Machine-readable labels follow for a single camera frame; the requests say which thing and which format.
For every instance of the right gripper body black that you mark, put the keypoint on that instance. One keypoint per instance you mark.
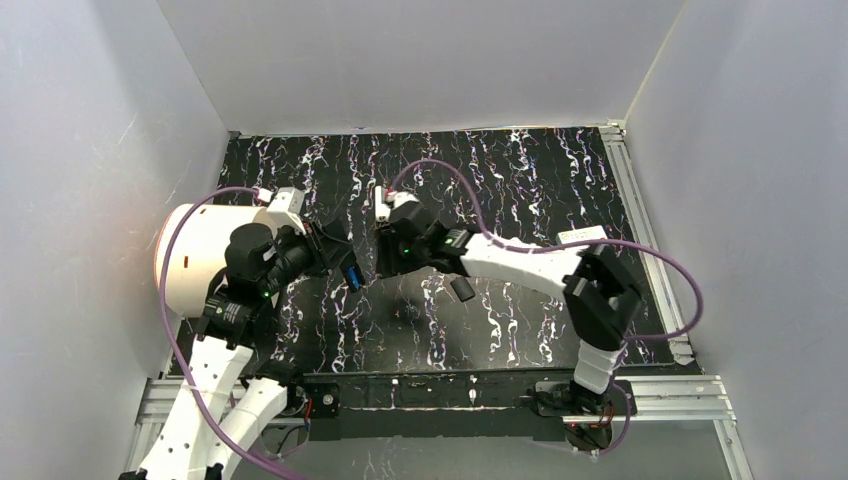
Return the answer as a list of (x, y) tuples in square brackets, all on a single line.
[(389, 252)]

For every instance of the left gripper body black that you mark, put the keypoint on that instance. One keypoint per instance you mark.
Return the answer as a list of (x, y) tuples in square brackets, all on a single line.
[(333, 245)]

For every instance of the black remote battery cover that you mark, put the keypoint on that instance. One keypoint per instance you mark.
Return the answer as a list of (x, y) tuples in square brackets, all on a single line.
[(462, 288)]

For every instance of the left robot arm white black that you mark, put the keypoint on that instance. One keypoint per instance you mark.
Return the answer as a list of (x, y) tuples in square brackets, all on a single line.
[(240, 299)]

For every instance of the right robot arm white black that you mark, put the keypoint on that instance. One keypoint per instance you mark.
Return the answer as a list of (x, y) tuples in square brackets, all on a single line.
[(598, 291)]

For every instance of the white battery cover piece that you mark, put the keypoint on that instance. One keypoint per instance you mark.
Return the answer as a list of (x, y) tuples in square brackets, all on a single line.
[(381, 209)]

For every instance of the white cylindrical bin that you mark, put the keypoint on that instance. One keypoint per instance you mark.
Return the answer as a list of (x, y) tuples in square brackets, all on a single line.
[(198, 253)]

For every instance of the white battery box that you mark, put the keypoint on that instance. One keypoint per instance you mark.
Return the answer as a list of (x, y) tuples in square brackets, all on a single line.
[(585, 233)]

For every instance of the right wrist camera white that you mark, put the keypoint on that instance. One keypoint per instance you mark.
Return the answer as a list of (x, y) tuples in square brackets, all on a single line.
[(395, 199)]

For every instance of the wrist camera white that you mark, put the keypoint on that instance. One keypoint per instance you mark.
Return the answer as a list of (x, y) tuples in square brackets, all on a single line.
[(395, 199), (283, 208)]

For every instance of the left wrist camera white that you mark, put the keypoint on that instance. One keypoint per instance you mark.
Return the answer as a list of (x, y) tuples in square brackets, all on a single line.
[(283, 208)]

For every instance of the aluminium frame rail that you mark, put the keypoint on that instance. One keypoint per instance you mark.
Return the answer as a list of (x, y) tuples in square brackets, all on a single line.
[(679, 396)]

